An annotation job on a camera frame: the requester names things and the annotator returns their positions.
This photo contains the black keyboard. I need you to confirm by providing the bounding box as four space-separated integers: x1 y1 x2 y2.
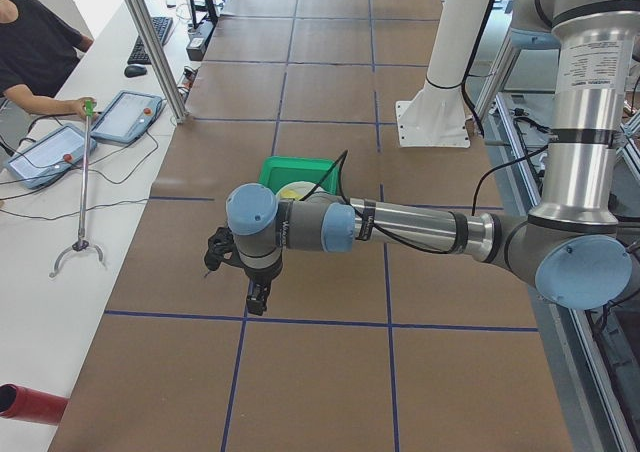
126 16 175 66

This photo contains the white round plate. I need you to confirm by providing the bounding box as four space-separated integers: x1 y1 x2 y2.
276 181 324 200

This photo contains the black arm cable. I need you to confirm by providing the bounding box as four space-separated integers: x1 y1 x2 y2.
304 149 549 254

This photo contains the teach pendant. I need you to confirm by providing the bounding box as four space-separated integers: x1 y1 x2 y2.
91 90 163 144
5 125 85 189

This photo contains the person in black shirt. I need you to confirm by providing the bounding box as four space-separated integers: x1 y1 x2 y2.
1 0 93 118

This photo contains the white pedestal column with base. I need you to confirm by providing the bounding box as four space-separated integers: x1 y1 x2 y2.
396 0 494 148

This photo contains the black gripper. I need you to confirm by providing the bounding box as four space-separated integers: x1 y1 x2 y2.
246 272 273 316

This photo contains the teach pendant far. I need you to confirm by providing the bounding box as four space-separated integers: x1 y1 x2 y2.
91 90 163 144

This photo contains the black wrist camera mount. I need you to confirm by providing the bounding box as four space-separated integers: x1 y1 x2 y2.
204 227 243 271

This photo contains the black computer mouse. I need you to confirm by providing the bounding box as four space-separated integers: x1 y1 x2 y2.
124 64 147 78

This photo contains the red cylinder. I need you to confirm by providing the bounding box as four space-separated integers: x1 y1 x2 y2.
1 384 68 425

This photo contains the reacher grabber tool green handle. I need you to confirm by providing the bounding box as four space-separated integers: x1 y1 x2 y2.
49 99 106 279

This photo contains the teach pendant near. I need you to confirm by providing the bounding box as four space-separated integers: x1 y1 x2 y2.
5 125 85 189

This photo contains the green plastic tray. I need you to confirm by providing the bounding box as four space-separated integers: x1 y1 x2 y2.
258 156 338 196

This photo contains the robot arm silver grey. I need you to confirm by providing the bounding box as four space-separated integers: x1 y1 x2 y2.
226 0 639 314

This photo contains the aluminium frame post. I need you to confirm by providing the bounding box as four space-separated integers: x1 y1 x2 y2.
124 0 187 124

